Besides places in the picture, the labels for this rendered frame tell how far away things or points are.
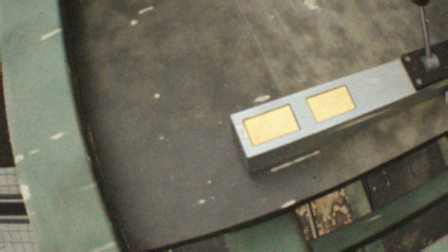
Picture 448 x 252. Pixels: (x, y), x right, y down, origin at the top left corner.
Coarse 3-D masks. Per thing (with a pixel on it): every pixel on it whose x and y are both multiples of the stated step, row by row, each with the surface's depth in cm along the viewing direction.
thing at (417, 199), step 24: (408, 192) 83; (432, 192) 82; (288, 216) 81; (384, 216) 82; (408, 216) 82; (240, 240) 80; (264, 240) 80; (288, 240) 80; (312, 240) 81; (336, 240) 81; (360, 240) 81
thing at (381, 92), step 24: (360, 72) 80; (384, 72) 80; (288, 96) 79; (312, 96) 79; (360, 96) 79; (384, 96) 79; (408, 96) 79; (432, 96) 82; (240, 120) 78; (312, 120) 78; (336, 120) 78; (360, 120) 79; (240, 144) 78; (264, 144) 77; (288, 144) 77; (312, 144) 79
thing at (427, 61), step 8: (416, 0) 73; (424, 0) 72; (424, 16) 75; (424, 24) 76; (424, 32) 76; (424, 40) 77; (424, 56) 79; (432, 56) 79; (424, 64) 79; (432, 64) 78
